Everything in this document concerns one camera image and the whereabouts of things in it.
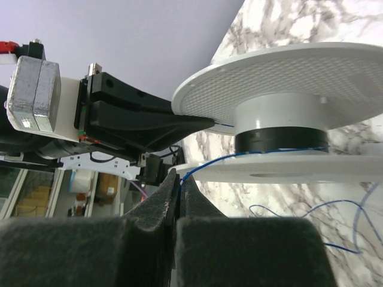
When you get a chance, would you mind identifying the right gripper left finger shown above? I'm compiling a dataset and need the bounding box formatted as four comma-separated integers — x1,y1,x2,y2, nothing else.
1,170,180,286

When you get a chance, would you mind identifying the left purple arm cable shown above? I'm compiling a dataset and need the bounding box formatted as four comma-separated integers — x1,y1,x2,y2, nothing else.
130,181,149,204

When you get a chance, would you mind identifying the blue cable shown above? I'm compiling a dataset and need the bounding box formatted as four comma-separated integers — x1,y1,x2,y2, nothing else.
179,122,381,255

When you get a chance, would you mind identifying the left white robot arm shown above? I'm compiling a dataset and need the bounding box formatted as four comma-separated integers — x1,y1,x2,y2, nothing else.
1,72,214,186

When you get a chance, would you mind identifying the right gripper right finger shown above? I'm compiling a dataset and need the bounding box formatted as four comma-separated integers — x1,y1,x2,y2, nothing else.
175,178,337,286

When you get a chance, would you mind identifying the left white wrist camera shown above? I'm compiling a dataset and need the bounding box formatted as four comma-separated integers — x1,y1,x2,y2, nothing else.
1,40,80,142

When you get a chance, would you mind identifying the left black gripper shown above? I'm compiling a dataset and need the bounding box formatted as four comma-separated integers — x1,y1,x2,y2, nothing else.
37,72,215,155

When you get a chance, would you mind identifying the grey plastic cable spool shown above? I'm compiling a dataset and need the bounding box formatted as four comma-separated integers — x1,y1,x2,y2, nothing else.
171,42,382,184

